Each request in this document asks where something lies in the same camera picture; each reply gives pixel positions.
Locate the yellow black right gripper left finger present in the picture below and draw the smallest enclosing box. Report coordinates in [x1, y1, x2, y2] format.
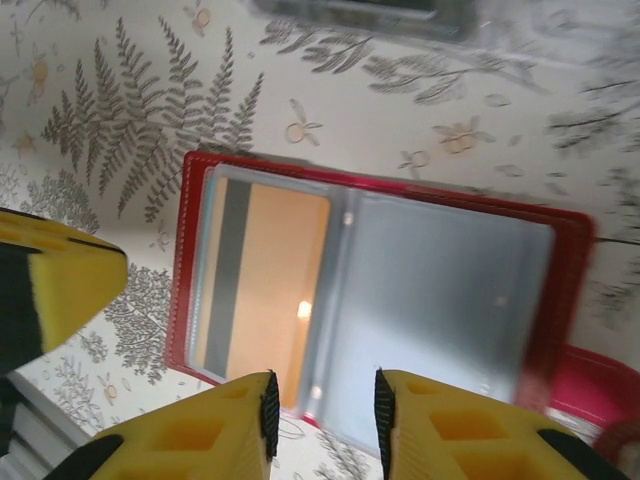
[59, 370, 280, 480]

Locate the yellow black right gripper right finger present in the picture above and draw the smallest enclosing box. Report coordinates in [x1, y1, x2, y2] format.
[374, 368, 626, 480]

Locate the red leather card holder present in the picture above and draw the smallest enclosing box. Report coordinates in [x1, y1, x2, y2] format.
[163, 149, 640, 459]

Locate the orange magnetic stripe card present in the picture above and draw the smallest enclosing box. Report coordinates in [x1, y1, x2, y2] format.
[192, 178, 332, 386]

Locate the black card stack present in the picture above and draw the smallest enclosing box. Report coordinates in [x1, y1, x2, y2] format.
[254, 0, 476, 40]

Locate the aluminium mounting rail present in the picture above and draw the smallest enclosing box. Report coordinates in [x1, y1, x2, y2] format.
[0, 372, 94, 480]

